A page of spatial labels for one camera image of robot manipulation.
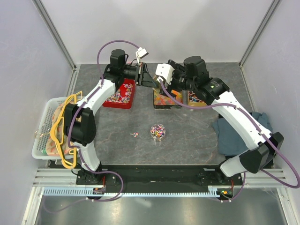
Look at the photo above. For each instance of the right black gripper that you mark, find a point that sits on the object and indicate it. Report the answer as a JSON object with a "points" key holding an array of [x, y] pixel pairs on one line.
{"points": [[179, 69]]}

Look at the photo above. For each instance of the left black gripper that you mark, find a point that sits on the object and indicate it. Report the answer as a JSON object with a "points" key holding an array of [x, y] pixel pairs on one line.
{"points": [[143, 77]]}

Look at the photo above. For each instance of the red candy tray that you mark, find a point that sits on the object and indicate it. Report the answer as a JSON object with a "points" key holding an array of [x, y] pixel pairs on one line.
{"points": [[123, 97]]}

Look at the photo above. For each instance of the clear glass jar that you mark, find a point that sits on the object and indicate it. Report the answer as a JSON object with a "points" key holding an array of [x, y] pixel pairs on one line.
{"points": [[157, 132]]}

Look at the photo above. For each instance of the round wooden jar lid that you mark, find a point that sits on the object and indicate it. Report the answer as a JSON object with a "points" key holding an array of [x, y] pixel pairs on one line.
{"points": [[156, 81]]}

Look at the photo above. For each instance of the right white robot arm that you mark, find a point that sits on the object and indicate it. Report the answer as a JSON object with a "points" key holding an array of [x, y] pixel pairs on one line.
{"points": [[260, 141]]}

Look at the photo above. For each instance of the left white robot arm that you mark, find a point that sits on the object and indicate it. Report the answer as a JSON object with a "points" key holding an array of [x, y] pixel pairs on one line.
{"points": [[110, 82]]}

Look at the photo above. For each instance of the gold lollipop tin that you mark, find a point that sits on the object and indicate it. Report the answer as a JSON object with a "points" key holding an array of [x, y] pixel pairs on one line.
{"points": [[194, 101]]}

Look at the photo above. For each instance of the gold gummy tin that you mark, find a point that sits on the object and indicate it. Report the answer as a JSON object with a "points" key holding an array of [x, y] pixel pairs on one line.
{"points": [[161, 102]]}

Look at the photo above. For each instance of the stray swirl lollipop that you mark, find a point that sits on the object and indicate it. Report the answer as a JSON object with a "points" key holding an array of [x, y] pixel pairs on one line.
{"points": [[135, 134]]}

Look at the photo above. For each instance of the folded blue-grey cloth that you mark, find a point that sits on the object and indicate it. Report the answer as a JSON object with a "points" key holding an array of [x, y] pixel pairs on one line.
{"points": [[227, 136]]}

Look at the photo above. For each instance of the yellow clothes hanger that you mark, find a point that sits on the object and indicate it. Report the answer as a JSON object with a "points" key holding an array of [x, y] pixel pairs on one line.
{"points": [[72, 98]]}

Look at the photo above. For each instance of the patterned pink cloth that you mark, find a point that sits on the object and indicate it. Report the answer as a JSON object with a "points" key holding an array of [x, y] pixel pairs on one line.
{"points": [[51, 149]]}

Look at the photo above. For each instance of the white plastic basket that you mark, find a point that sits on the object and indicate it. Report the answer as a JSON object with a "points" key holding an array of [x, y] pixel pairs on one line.
{"points": [[43, 131]]}

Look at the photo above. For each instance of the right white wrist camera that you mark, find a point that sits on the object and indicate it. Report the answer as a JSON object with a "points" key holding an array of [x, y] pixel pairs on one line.
{"points": [[165, 72]]}

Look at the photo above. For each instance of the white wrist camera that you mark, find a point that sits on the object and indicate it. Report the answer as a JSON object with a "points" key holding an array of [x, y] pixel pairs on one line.
{"points": [[140, 53], [165, 72]]}

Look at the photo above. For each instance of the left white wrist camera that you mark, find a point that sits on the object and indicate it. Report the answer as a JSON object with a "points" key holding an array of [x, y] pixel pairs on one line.
{"points": [[140, 53]]}

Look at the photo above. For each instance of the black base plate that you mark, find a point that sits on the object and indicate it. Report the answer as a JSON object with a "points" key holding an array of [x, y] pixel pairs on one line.
{"points": [[157, 178]]}

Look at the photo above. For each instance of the grey slotted cable duct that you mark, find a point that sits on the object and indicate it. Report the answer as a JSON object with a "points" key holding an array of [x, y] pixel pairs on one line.
{"points": [[92, 192]]}

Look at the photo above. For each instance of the aluminium frame rail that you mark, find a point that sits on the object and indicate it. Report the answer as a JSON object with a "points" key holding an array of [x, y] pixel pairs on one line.
{"points": [[64, 178]]}

